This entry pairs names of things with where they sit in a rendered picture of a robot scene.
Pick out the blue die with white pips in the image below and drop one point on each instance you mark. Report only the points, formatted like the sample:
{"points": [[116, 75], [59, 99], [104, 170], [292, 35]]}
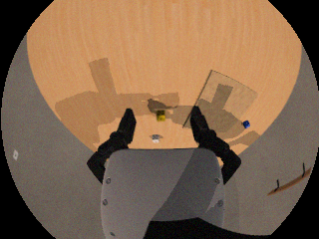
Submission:
{"points": [[246, 124]]}

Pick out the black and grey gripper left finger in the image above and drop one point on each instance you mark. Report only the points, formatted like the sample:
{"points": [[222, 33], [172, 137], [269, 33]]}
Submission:
{"points": [[118, 140]]}

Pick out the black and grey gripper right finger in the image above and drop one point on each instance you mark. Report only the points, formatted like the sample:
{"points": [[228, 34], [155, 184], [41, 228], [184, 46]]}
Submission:
{"points": [[207, 139]]}

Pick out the yellow die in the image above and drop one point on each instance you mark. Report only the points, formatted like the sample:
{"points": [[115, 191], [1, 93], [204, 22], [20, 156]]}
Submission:
{"points": [[160, 115]]}

